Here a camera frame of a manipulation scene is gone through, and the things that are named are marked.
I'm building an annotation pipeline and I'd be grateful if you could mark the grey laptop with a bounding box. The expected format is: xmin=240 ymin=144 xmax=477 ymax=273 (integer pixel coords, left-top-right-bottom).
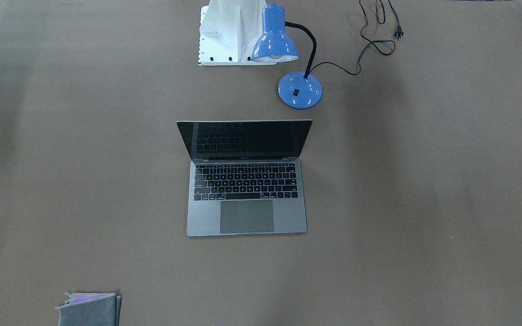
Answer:
xmin=176 ymin=119 xmax=313 ymax=237

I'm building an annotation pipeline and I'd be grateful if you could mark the blue desk lamp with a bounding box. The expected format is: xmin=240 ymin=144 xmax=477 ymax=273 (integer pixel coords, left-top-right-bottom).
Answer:
xmin=251 ymin=3 xmax=323 ymax=110

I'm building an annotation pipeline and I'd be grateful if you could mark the folded grey cloth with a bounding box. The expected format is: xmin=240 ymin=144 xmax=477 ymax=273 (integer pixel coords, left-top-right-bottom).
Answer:
xmin=55 ymin=292 xmax=121 ymax=326

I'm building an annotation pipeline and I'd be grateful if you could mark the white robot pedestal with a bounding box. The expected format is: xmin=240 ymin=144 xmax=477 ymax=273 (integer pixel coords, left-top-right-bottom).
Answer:
xmin=198 ymin=0 xmax=267 ymax=66

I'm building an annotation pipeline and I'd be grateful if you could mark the black lamp power cable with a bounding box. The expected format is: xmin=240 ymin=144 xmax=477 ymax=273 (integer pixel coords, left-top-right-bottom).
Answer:
xmin=309 ymin=0 xmax=405 ymax=76

